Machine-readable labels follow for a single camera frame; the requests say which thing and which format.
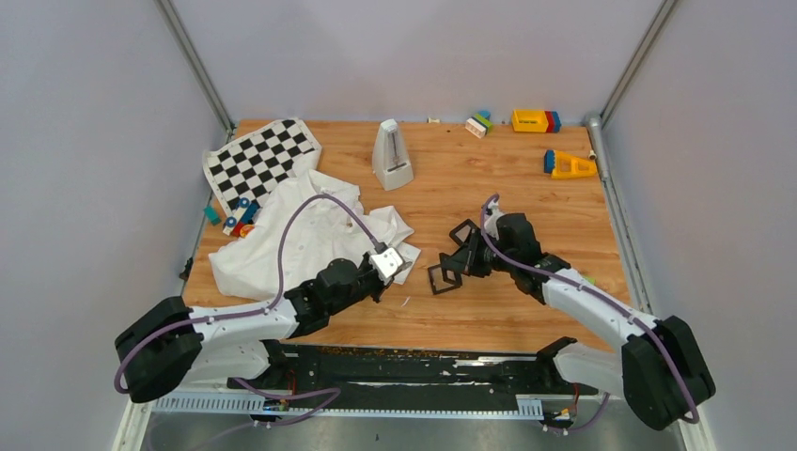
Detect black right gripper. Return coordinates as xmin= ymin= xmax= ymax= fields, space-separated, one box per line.
xmin=442 ymin=228 xmax=516 ymax=279

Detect black white checkerboard mat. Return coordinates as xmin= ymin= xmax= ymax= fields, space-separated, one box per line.
xmin=202 ymin=118 xmax=322 ymax=216

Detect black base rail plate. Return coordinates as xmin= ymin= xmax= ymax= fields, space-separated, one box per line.
xmin=248 ymin=344 xmax=598 ymax=413

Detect yellow blue triangular toy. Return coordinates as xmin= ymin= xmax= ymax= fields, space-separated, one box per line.
xmin=543 ymin=149 xmax=598 ymax=179

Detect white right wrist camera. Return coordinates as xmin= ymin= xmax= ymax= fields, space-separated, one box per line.
xmin=482 ymin=209 xmax=505 ymax=239

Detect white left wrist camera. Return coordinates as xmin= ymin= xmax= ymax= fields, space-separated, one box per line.
xmin=368 ymin=247 xmax=412 ymax=283

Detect white metronome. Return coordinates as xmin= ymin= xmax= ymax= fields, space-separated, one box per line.
xmin=372 ymin=118 xmax=414 ymax=191

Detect white button-up shirt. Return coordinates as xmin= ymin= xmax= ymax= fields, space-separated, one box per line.
xmin=209 ymin=170 xmax=421 ymax=301

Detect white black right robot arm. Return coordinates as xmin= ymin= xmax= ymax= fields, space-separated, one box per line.
xmin=428 ymin=209 xmax=716 ymax=430

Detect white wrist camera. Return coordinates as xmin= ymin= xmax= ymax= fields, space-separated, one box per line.
xmin=482 ymin=209 xmax=505 ymax=239
xmin=368 ymin=247 xmax=412 ymax=283

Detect white slotted cable duct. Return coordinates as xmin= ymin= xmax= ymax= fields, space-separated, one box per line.
xmin=150 ymin=392 xmax=545 ymax=420

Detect blue red toy car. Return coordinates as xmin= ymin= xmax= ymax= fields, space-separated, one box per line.
xmin=222 ymin=197 xmax=259 ymax=237

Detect teal small block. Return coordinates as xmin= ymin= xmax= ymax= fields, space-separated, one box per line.
xmin=203 ymin=206 xmax=222 ymax=226

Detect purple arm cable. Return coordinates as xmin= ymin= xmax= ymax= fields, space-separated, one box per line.
xmin=113 ymin=193 xmax=383 ymax=451
xmin=479 ymin=193 xmax=701 ymax=435

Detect grey metal corner pipe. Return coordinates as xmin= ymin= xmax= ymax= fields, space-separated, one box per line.
xmin=584 ymin=112 xmax=619 ymax=207

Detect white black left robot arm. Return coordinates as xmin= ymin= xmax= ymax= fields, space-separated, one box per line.
xmin=114 ymin=257 xmax=395 ymax=403

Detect black square frame box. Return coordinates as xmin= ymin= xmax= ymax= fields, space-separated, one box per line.
xmin=427 ymin=264 xmax=462 ymax=295

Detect yellow red blue block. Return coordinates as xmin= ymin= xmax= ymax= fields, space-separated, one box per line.
xmin=511 ymin=109 xmax=562 ymax=133

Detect black square frame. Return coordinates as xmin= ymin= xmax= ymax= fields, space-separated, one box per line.
xmin=448 ymin=219 xmax=478 ymax=246

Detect white green blue blocks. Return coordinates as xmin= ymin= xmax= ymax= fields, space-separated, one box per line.
xmin=464 ymin=110 xmax=493 ymax=139

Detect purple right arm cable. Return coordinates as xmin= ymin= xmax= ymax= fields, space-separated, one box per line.
xmin=479 ymin=193 xmax=701 ymax=435

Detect yellow orange round toy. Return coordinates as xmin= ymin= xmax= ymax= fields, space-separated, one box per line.
xmin=239 ymin=225 xmax=255 ymax=238

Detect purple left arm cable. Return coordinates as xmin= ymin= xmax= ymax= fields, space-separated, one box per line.
xmin=113 ymin=193 xmax=383 ymax=451

